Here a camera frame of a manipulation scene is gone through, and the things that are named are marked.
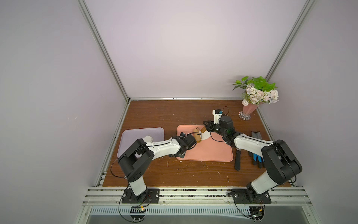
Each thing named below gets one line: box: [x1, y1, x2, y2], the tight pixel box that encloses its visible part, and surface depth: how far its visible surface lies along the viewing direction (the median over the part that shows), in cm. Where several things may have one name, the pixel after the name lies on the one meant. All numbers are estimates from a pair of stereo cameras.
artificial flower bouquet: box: [232, 76, 281, 106], surface depth 86 cm
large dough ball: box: [142, 135, 154, 143], surface depth 97 cm
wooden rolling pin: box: [192, 127, 202, 143], surface depth 93 cm
